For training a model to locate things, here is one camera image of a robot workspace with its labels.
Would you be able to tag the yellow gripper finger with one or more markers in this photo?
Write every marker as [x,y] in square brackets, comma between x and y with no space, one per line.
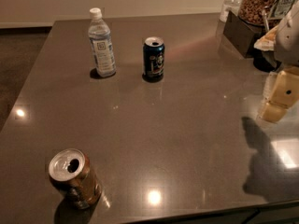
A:
[281,92]

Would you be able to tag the orange soda can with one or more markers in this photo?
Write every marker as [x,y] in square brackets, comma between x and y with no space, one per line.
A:
[71,173]

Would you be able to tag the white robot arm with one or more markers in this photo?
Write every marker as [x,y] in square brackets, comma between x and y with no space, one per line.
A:
[283,39]

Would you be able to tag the blue soda can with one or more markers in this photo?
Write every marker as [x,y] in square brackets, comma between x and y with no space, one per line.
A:
[153,56]

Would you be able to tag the black cup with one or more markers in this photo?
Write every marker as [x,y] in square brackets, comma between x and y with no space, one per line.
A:
[265,61]

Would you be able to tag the white spoon in cup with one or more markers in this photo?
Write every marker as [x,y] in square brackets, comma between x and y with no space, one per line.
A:
[265,20]

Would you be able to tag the dark brown box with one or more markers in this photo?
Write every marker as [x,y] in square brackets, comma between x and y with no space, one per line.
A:
[242,35]

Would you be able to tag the large jar of nuts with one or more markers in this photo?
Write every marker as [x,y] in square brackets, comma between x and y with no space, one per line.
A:
[250,11]

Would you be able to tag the clear bottle in background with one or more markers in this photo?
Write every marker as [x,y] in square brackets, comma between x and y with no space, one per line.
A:
[227,6]

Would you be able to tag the clear plastic water bottle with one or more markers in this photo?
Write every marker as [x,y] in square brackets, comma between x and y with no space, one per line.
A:
[100,39]

